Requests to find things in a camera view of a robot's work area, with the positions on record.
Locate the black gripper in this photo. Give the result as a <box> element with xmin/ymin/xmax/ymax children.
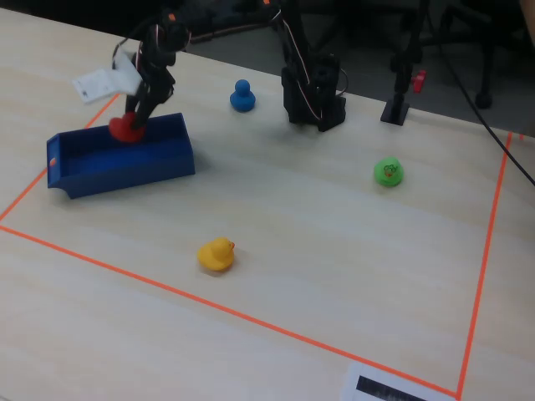
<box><xmin>125</xmin><ymin>15</ymin><xmax>193</xmax><ymax>130</ymax></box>

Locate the red rubber duck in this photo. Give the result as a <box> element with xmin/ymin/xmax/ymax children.
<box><xmin>108</xmin><ymin>111</ymin><xmax>147</xmax><ymax>145</ymax></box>

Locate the blue plastic box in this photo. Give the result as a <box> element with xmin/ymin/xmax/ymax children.
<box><xmin>45</xmin><ymin>111</ymin><xmax>196</xmax><ymax>200</ymax></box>

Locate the blue rubber duck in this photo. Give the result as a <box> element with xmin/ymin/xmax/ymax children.
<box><xmin>229</xmin><ymin>79</ymin><xmax>257</xmax><ymax>113</ymax></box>

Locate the yellow rubber duck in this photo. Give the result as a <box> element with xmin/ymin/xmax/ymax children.
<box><xmin>196</xmin><ymin>236</ymin><xmax>236</xmax><ymax>273</ymax></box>

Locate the green rubber duck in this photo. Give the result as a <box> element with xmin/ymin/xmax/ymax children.
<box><xmin>373</xmin><ymin>156</ymin><xmax>405</xmax><ymax>188</ymax></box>

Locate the orange tape strip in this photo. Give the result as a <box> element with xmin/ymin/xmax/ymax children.
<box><xmin>0</xmin><ymin>224</ymin><xmax>461</xmax><ymax>398</ymax></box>
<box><xmin>456</xmin><ymin>130</ymin><xmax>514</xmax><ymax>400</ymax></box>
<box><xmin>0</xmin><ymin>94</ymin><xmax>122</xmax><ymax>223</ymax></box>

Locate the red clamp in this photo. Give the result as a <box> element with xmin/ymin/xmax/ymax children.
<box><xmin>410</xmin><ymin>69</ymin><xmax>428</xmax><ymax>94</ymax></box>

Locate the black office chair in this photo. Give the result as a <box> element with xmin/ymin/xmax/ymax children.
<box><xmin>425</xmin><ymin>0</ymin><xmax>532</xmax><ymax>110</ymax></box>

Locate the white paper with black bar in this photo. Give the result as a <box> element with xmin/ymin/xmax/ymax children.
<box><xmin>339</xmin><ymin>362</ymin><xmax>458</xmax><ymax>401</ymax></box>

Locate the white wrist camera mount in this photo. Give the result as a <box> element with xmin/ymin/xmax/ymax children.
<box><xmin>71</xmin><ymin>49</ymin><xmax>143</xmax><ymax>105</ymax></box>

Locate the black camera stand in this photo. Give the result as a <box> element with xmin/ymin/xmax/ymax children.
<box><xmin>379</xmin><ymin>0</ymin><xmax>432</xmax><ymax>127</ymax></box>

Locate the black table cable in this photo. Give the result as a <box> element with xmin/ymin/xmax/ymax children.
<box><xmin>434</xmin><ymin>37</ymin><xmax>535</xmax><ymax>187</ymax></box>

